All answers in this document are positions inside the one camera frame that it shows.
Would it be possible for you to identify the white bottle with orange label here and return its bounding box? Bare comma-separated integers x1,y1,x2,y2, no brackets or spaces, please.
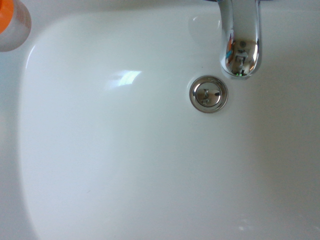
0,0,33,53

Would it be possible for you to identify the white vanity sink top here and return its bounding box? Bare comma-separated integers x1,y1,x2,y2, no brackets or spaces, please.
0,0,320,240

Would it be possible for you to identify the chrome sink drain stopper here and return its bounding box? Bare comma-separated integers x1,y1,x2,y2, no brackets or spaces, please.
188,74,230,114

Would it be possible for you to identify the chrome sink faucet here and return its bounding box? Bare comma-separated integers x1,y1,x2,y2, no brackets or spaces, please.
217,0,263,81

